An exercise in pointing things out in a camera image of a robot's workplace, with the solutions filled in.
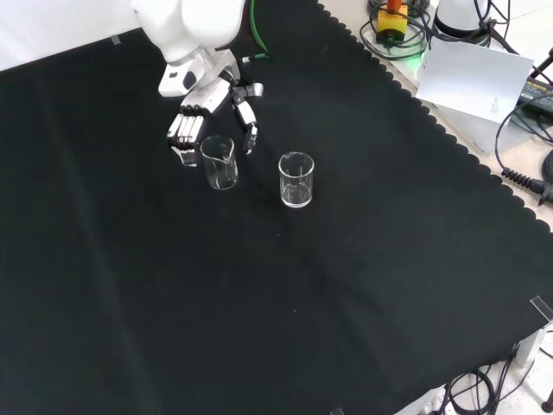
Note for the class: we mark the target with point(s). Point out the black tripod leg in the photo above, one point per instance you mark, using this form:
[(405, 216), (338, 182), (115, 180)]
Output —
[(543, 65)]

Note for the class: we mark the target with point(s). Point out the yellow stop button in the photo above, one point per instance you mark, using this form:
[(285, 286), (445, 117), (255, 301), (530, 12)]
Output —
[(392, 21)]

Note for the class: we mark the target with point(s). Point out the pale board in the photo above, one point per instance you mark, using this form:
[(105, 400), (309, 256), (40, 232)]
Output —
[(473, 82)]

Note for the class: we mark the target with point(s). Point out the black power adapter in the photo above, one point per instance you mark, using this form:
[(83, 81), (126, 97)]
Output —
[(537, 96)]

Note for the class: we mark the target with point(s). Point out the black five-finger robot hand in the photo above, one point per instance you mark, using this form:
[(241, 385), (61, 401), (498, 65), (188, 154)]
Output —
[(203, 97)]

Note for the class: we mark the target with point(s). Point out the clear tape strip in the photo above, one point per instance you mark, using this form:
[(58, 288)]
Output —
[(542, 308)]

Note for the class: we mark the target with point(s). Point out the black bench cloth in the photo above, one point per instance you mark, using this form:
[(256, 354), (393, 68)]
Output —
[(242, 259)]

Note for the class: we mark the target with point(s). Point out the clear glass beaker with spout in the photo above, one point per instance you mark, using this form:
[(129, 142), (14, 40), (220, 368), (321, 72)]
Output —
[(219, 162)]

